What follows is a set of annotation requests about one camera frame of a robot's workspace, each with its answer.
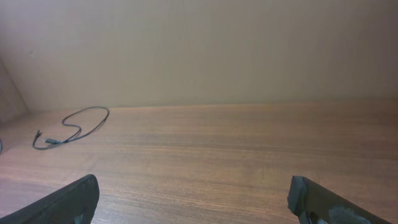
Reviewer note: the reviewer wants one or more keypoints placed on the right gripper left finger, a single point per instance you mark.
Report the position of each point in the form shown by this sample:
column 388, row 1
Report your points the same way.
column 73, row 204

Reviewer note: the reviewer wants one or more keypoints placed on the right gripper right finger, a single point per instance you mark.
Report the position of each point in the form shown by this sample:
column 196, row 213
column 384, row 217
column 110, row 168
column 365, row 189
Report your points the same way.
column 314, row 204

